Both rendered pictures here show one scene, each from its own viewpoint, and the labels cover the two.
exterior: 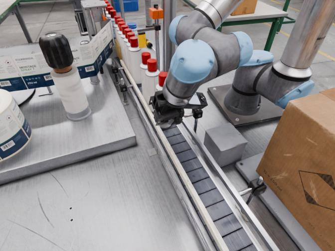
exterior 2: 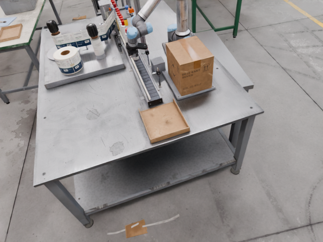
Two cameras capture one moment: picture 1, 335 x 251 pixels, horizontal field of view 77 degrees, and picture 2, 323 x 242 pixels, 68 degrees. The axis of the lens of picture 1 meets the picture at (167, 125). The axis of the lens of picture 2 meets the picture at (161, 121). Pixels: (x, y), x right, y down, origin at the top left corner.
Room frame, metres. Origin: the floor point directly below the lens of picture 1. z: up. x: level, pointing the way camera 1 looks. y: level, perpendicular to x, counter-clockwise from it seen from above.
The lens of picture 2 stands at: (-1.18, -0.44, 2.01)
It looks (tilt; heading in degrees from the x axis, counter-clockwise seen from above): 47 degrees down; 10
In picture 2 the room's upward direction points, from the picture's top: 8 degrees counter-clockwise
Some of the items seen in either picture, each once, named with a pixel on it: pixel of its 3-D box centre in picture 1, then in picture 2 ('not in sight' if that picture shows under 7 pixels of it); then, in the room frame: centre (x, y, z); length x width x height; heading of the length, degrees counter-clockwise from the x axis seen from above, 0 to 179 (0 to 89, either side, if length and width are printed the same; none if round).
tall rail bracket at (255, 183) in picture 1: (245, 199); (155, 77); (0.26, -0.19, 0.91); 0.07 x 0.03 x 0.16; 112
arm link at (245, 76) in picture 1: (253, 69); (174, 32); (0.73, -0.32, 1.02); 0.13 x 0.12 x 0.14; 32
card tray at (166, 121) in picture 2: not in sight; (163, 119); (-0.11, -0.26, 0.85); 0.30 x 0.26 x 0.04; 22
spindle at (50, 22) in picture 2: not in sight; (56, 36); (0.75, 0.73, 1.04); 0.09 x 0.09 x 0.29
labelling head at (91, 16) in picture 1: (100, 30); (108, 15); (1.17, 0.36, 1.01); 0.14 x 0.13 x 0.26; 22
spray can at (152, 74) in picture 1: (153, 86); not in sight; (0.67, 0.05, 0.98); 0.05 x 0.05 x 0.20
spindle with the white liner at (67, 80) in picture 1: (67, 79); (95, 41); (0.64, 0.34, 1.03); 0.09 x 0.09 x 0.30
